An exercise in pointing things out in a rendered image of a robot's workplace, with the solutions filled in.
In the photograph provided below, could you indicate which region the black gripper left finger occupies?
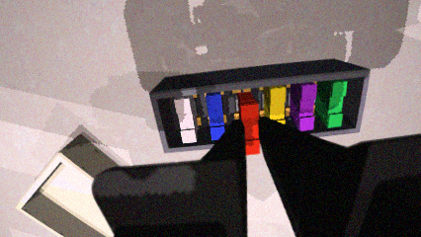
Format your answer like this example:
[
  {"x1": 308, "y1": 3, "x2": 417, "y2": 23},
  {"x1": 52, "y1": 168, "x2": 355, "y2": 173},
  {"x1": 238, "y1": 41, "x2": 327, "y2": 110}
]
[{"x1": 91, "y1": 119, "x2": 248, "y2": 237}]

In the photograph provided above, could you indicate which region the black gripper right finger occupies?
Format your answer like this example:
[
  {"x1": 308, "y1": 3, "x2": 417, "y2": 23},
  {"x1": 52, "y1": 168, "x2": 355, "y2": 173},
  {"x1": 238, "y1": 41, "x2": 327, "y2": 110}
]
[{"x1": 258, "y1": 117, "x2": 421, "y2": 237}]

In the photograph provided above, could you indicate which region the blue fuse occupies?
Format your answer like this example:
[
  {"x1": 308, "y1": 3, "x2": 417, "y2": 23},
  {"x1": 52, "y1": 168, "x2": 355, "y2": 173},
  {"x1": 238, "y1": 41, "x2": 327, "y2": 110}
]
[{"x1": 206, "y1": 92, "x2": 225, "y2": 140}]

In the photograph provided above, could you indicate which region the black fuse block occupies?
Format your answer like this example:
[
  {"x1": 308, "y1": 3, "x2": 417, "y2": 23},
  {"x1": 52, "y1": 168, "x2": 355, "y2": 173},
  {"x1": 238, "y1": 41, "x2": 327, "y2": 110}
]
[{"x1": 149, "y1": 58, "x2": 371, "y2": 153}]

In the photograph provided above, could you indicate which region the yellow fuse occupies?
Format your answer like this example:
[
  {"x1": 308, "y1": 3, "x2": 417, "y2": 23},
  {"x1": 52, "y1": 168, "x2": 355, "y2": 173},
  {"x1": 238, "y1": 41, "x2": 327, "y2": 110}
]
[{"x1": 263, "y1": 85, "x2": 286, "y2": 124}]

